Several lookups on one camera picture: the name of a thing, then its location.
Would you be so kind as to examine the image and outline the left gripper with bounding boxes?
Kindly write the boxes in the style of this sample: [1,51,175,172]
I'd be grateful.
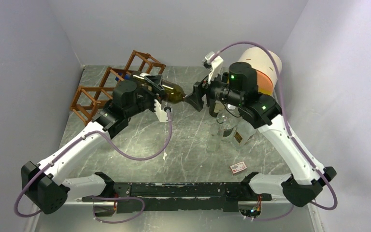
[126,75,165,118]

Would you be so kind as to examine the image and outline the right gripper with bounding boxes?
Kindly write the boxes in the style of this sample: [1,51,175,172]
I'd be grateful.
[184,66,243,111]

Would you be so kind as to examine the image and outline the green glass wine bottle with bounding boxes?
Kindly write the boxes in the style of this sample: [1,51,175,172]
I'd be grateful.
[130,71,186,104]

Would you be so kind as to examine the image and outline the brown wooden wine rack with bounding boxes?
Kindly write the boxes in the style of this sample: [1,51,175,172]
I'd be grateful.
[70,50,166,125]

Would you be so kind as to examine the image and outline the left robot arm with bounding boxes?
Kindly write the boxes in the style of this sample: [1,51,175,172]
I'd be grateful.
[21,72,171,214]

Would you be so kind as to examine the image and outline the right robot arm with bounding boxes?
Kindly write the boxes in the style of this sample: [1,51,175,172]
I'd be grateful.
[184,62,337,207]

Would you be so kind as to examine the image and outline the blue plastic water bottle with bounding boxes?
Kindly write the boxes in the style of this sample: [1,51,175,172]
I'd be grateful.
[115,73,130,82]

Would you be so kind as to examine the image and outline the clear square glass bottle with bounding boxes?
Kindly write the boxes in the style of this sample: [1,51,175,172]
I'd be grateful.
[231,120,257,149]

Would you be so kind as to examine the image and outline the cream orange cylindrical box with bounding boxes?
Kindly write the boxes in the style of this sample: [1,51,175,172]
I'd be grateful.
[238,47,278,96]

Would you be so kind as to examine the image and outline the small red white box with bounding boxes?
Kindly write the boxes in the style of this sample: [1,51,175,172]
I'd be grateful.
[230,161,247,174]

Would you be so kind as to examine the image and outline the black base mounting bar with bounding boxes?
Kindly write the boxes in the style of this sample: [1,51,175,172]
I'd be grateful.
[83,182,272,213]

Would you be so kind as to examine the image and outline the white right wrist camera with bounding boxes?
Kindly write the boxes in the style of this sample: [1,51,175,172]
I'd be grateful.
[202,51,224,84]

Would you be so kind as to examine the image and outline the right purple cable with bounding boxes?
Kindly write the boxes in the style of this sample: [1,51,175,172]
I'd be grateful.
[209,41,339,222]

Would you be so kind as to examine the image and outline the purple cable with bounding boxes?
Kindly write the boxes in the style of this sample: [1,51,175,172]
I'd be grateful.
[14,109,173,225]
[209,41,339,222]

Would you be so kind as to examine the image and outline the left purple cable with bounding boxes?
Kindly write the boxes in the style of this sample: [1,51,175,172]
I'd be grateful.
[14,109,173,225]

